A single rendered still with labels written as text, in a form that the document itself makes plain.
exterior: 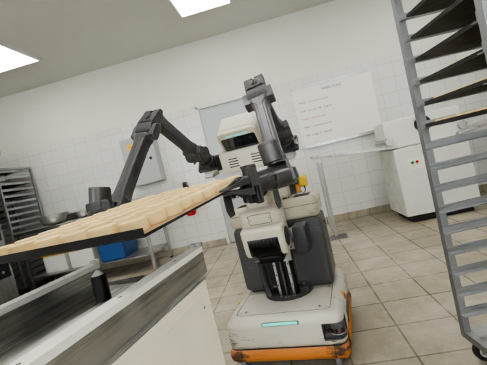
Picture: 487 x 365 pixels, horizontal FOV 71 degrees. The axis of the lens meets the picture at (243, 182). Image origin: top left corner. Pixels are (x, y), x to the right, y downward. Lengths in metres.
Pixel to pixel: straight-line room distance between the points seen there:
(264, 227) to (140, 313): 1.21
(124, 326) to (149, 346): 0.06
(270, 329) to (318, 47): 4.08
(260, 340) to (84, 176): 4.45
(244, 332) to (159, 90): 4.10
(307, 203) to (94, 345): 1.58
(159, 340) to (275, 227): 1.18
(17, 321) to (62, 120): 5.32
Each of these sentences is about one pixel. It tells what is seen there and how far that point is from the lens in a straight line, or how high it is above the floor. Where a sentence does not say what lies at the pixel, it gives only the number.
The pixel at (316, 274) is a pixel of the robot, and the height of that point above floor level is 0.36.
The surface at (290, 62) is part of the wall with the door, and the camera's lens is 5.10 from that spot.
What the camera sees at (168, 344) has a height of 0.79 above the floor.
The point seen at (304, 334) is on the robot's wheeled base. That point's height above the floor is 0.19.
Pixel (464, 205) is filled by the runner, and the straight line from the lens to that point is 1.70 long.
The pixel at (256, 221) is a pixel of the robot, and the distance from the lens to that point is 1.76.
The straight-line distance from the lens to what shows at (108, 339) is 0.54.
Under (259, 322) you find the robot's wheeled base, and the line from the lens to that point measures 1.88.
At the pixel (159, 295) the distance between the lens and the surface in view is 0.63.
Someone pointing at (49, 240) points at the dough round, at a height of 1.00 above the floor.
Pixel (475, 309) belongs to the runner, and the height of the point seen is 0.24.
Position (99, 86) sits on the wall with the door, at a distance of 5.76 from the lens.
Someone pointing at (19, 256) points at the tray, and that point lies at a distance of 0.71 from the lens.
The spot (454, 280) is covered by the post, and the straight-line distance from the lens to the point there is 1.74.
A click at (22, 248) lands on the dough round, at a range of 0.74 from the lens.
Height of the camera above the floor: 1.05
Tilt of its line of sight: 2 degrees down
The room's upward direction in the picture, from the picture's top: 13 degrees counter-clockwise
